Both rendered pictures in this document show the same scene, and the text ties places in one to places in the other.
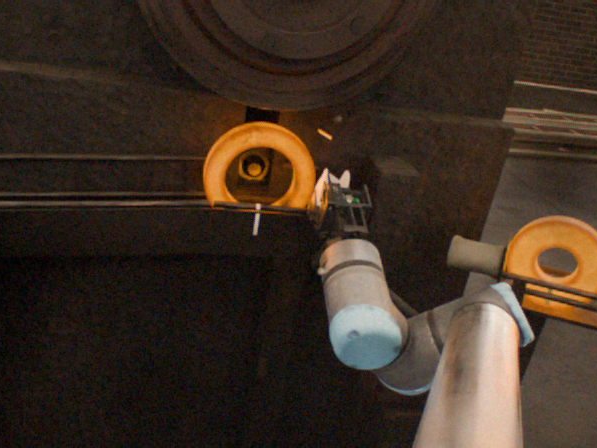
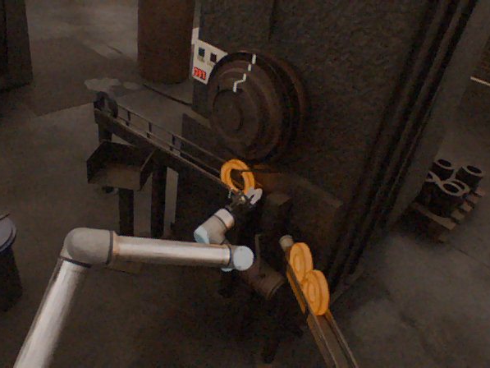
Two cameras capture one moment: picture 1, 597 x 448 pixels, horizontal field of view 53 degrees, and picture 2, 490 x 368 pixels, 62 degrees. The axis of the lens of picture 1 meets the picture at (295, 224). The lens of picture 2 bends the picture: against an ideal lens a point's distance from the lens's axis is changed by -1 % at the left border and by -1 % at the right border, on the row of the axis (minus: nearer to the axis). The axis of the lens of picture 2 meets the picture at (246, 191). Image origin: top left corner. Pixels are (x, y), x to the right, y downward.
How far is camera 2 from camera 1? 136 cm
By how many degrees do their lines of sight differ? 43
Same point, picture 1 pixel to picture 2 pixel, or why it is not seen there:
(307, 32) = (231, 140)
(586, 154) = not seen: outside the picture
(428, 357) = not seen: hidden behind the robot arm
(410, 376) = not seen: hidden behind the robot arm
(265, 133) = (236, 165)
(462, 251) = (282, 241)
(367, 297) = (206, 226)
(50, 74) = (199, 122)
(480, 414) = (140, 241)
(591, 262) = (302, 268)
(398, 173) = (272, 200)
